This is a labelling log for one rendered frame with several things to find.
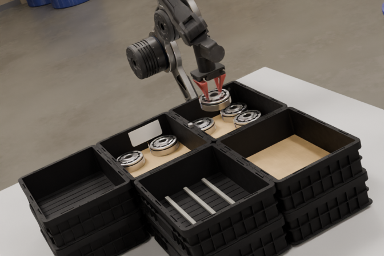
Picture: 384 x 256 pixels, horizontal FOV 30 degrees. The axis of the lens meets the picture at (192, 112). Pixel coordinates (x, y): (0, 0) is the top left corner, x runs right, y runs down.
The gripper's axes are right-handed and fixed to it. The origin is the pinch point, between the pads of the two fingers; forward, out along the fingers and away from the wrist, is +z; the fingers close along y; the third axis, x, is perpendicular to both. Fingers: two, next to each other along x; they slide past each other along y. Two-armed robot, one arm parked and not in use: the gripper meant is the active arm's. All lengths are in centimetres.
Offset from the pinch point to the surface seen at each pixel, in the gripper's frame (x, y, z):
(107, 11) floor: 577, 146, 150
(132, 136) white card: 28.9, -22.9, 17.8
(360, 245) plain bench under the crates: -64, 5, 30
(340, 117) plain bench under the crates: 4, 51, 35
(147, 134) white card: 28.6, -17.5, 19.5
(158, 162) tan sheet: 13.6, -21.0, 23.5
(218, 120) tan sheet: 22.7, 9.4, 23.9
